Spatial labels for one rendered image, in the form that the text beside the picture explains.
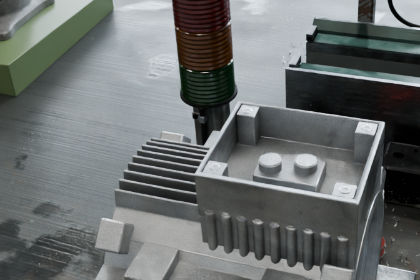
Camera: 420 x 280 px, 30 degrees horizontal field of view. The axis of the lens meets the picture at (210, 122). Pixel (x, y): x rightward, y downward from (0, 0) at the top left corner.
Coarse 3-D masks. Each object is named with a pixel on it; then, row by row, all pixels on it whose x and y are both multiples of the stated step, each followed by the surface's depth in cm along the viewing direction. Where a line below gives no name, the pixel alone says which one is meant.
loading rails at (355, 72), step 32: (320, 32) 119; (352, 32) 117; (384, 32) 116; (416, 32) 115; (320, 64) 119; (352, 64) 117; (384, 64) 115; (416, 64) 113; (288, 96) 111; (320, 96) 109; (352, 96) 107; (384, 96) 105; (416, 96) 103; (416, 128) 106
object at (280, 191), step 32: (224, 128) 61; (256, 128) 63; (288, 128) 64; (320, 128) 62; (352, 128) 61; (384, 128) 60; (224, 160) 62; (256, 160) 62; (288, 160) 60; (320, 160) 60; (352, 160) 62; (224, 192) 57; (256, 192) 56; (288, 192) 54; (320, 192) 59; (352, 192) 54; (224, 224) 58; (256, 224) 57; (288, 224) 56; (320, 224) 55; (352, 224) 54; (256, 256) 59; (288, 256) 58; (320, 256) 57; (352, 256) 56
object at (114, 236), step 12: (168, 132) 70; (384, 180) 66; (108, 228) 61; (120, 228) 61; (132, 228) 62; (96, 240) 61; (108, 240) 61; (120, 240) 61; (120, 252) 61; (324, 264) 56; (324, 276) 55; (336, 276) 55; (348, 276) 55
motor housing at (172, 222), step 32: (160, 160) 64; (192, 160) 64; (128, 192) 62; (160, 192) 62; (192, 192) 61; (160, 224) 62; (192, 224) 61; (128, 256) 62; (192, 256) 61; (224, 256) 60
